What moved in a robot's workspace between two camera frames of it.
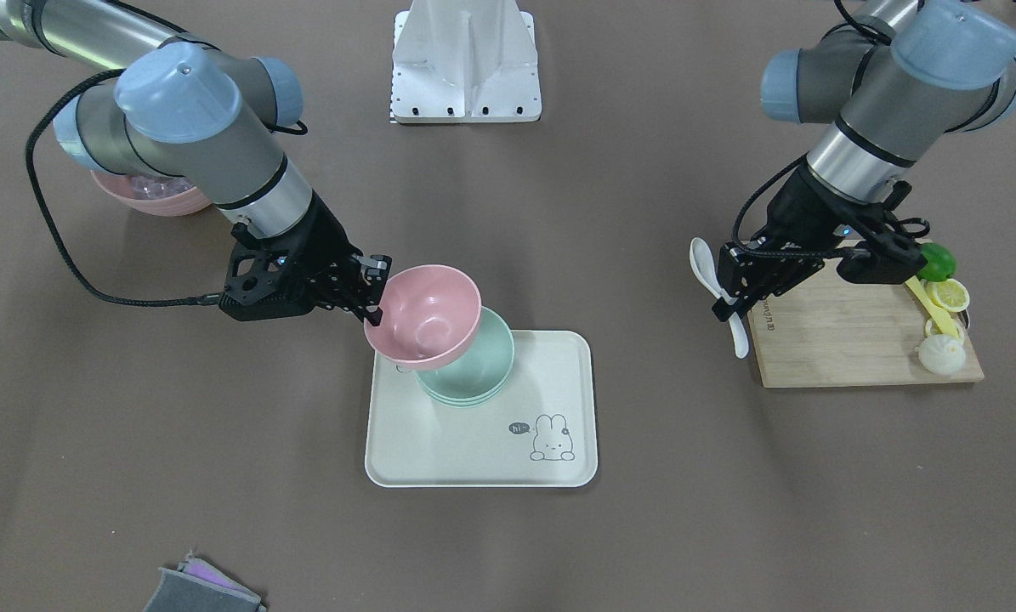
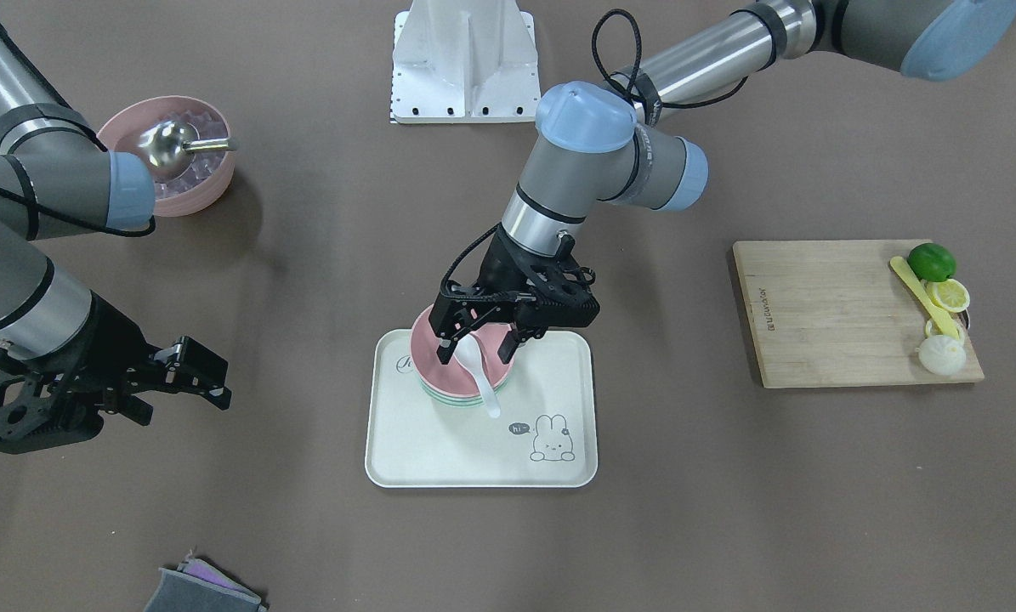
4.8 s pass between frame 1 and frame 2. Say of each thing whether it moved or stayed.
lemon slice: stayed
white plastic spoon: moved
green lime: stayed
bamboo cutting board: stayed
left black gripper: moved
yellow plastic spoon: stayed
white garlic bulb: stayed
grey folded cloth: stayed
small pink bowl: moved
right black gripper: moved
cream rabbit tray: stayed
